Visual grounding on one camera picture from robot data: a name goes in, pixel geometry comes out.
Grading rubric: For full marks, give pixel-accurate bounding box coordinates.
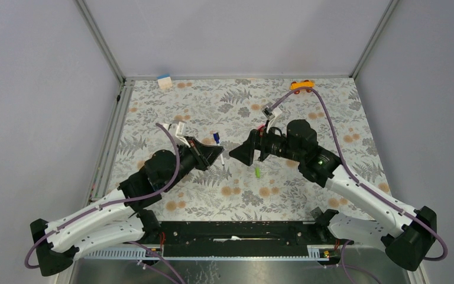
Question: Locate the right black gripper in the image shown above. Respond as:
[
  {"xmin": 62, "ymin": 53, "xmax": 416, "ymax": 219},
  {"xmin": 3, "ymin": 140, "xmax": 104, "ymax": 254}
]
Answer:
[{"xmin": 229, "ymin": 120, "xmax": 303, "ymax": 166}]

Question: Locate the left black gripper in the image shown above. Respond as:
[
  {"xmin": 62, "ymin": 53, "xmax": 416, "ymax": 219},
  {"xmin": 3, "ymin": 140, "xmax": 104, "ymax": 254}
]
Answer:
[{"xmin": 163, "ymin": 137, "xmax": 224, "ymax": 192}]

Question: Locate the white pen with blue tip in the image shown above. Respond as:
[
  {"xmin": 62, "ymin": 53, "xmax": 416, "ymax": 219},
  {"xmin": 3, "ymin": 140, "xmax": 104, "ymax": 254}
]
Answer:
[{"xmin": 217, "ymin": 143, "xmax": 225, "ymax": 166}]

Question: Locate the blue pen cap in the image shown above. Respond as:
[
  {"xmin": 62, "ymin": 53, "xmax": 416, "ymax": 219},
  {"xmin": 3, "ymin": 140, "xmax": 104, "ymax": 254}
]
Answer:
[{"xmin": 213, "ymin": 133, "xmax": 220, "ymax": 144}]

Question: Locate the bright green pen cap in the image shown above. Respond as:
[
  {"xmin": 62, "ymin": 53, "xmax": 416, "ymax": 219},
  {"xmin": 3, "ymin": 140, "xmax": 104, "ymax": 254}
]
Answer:
[{"xmin": 255, "ymin": 167, "xmax": 261, "ymax": 178}]

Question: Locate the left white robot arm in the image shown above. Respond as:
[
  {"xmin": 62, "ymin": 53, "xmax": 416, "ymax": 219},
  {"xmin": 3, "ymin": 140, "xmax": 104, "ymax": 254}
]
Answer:
[{"xmin": 30, "ymin": 136, "xmax": 224, "ymax": 277}]

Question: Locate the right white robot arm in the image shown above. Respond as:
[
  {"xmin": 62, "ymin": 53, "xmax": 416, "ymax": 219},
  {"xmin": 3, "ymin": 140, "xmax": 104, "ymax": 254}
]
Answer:
[{"xmin": 229, "ymin": 120, "xmax": 437, "ymax": 271}]

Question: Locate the floral patterned table mat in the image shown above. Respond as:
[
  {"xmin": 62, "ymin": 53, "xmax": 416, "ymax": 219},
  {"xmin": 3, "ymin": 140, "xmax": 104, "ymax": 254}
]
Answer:
[{"xmin": 93, "ymin": 78, "xmax": 390, "ymax": 221}]

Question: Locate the orange toy car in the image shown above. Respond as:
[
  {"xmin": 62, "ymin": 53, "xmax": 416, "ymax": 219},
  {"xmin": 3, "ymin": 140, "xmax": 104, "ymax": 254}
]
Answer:
[{"xmin": 290, "ymin": 80, "xmax": 314, "ymax": 94}]

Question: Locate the white block with blue top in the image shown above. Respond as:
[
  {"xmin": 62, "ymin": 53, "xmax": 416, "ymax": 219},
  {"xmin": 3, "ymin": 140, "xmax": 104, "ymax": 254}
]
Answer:
[{"xmin": 157, "ymin": 74, "xmax": 173, "ymax": 90}]

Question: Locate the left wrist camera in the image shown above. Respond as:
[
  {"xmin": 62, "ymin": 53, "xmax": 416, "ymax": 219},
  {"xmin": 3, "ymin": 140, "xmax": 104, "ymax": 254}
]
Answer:
[{"xmin": 163, "ymin": 121, "xmax": 190, "ymax": 147}]

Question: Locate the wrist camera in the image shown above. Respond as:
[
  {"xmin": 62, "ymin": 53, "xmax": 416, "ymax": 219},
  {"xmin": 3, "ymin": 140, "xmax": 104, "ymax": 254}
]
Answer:
[
  {"xmin": 163, "ymin": 121, "xmax": 190, "ymax": 147},
  {"xmin": 262, "ymin": 104, "xmax": 282, "ymax": 130}
]

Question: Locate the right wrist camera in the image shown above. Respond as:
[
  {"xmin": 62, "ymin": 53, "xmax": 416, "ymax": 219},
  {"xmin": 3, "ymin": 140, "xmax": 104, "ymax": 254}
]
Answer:
[{"xmin": 262, "ymin": 104, "xmax": 282, "ymax": 130}]

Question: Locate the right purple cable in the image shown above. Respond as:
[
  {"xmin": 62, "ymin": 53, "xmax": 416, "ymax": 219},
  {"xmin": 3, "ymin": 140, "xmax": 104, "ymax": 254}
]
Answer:
[{"xmin": 270, "ymin": 88, "xmax": 449, "ymax": 262}]

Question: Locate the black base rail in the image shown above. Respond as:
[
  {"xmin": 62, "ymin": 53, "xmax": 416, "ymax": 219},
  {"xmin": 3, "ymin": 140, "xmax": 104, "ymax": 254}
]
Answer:
[{"xmin": 123, "ymin": 220, "xmax": 355, "ymax": 259}]

